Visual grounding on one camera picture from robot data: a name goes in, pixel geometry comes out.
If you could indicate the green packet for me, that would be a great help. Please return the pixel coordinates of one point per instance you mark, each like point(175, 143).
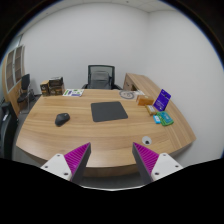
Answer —
point(165, 118)

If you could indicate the green white leaflet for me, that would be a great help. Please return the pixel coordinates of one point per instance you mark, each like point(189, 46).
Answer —
point(73, 92)

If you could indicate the grey mesh office chair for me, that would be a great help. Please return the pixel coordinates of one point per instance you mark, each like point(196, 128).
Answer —
point(101, 77)

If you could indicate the dark grey mouse pad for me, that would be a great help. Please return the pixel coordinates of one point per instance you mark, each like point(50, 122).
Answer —
point(108, 111)

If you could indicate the white paper sheet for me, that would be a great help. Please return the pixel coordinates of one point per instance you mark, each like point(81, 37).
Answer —
point(139, 92)

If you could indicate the black chair at left edge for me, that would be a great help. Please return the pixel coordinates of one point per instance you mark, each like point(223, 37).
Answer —
point(8, 126)

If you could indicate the blue small packet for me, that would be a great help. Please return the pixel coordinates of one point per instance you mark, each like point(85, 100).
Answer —
point(156, 119)

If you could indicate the wooden bookshelf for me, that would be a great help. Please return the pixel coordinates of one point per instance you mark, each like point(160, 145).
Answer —
point(12, 73)

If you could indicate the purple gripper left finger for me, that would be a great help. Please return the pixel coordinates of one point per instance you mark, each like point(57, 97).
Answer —
point(70, 166)

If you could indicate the wooden side cabinet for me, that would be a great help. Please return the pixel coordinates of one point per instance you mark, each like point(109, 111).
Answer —
point(140, 82)

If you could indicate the orange cardboard box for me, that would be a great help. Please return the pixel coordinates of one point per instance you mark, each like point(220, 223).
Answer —
point(143, 100)

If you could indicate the desk cable grommet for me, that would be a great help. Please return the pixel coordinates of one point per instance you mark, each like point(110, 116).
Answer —
point(146, 140)

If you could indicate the large brown cardboard box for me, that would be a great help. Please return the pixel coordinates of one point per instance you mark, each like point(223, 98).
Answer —
point(56, 86)

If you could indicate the black visitor chair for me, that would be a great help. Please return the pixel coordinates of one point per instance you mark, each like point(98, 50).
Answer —
point(26, 93)

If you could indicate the round grey coaster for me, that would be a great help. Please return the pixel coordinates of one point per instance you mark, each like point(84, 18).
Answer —
point(127, 94)

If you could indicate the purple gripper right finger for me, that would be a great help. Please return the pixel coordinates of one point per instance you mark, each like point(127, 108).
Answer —
point(153, 166)

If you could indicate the purple standing card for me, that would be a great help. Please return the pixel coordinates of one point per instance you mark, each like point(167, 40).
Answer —
point(162, 100)

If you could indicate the small tan packet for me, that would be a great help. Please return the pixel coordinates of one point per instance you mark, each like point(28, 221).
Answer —
point(151, 110)

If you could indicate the black computer mouse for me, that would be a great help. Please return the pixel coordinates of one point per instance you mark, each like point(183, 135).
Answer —
point(61, 119)

